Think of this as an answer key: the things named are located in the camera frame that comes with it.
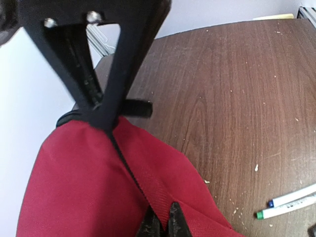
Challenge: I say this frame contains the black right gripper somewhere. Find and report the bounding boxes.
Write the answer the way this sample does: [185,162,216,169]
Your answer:
[0,0,171,130]

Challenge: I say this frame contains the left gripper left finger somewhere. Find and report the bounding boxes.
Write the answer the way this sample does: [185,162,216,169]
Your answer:
[136,206,163,237]

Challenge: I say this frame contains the green capped marker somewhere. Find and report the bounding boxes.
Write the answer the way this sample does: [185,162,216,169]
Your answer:
[256,194,316,220]

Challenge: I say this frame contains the front aluminium rail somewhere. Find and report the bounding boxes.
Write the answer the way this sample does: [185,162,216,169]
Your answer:
[297,6,316,21]

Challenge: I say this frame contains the red student backpack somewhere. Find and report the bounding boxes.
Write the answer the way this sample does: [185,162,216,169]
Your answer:
[16,110,238,237]

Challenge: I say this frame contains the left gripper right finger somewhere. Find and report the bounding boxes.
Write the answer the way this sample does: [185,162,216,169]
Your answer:
[166,202,190,237]

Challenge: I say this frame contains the blue capped marker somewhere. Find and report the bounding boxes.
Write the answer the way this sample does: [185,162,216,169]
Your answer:
[267,184,316,208]

